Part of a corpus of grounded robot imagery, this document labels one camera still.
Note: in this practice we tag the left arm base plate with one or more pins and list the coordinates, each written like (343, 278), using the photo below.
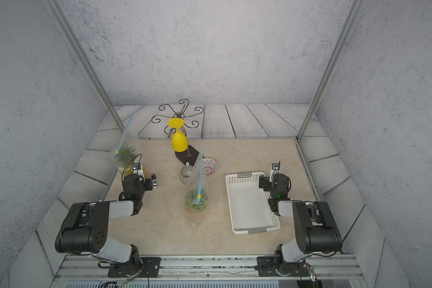
(146, 267)

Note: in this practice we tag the copper wire glass stand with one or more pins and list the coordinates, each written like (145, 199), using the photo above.
(190, 156)

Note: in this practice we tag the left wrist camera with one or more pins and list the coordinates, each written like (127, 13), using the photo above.
(138, 169)

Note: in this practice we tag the red blue patterned bowl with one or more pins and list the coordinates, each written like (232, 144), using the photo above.
(210, 166)

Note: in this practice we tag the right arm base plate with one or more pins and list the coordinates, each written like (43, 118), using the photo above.
(282, 267)

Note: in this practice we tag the grey ribbed ceramic cup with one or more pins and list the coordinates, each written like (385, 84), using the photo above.
(185, 174)

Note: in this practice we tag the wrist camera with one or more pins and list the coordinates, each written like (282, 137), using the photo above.
(275, 168)
(138, 169)

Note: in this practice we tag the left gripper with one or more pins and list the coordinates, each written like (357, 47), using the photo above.
(149, 186)

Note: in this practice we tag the pineapple from bag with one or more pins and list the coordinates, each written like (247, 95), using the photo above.
(196, 201)

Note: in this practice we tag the zip-top bag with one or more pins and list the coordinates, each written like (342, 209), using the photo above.
(197, 180)
(129, 136)

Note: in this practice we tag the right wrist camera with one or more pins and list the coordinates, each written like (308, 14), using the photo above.
(275, 168)

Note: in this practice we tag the white perforated plastic basket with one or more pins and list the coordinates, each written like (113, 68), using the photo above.
(250, 212)

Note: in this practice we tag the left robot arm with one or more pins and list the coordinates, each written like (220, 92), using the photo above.
(84, 231)

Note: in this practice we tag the yellow plastic wine glass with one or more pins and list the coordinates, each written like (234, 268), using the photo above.
(179, 139)

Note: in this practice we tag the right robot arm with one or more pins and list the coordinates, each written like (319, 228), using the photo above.
(316, 231)

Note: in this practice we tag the aluminium mounting rail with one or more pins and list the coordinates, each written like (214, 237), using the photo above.
(337, 268)

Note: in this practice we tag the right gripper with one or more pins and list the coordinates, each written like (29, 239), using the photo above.
(266, 180)

